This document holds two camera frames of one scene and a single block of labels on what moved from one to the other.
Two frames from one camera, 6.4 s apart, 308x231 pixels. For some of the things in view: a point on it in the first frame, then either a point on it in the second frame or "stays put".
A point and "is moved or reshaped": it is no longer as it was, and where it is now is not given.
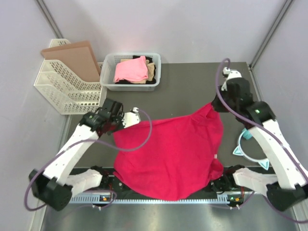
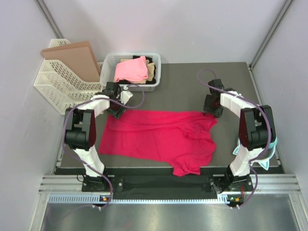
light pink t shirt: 135,70 stays put
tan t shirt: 150,68 stays put
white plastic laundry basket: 131,72 stays put
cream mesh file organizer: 70,92 stays put
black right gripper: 215,103 to 207,108
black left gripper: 120,117 to 117,113
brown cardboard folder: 78,55 stays put
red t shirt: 181,159 is moved or reshaped
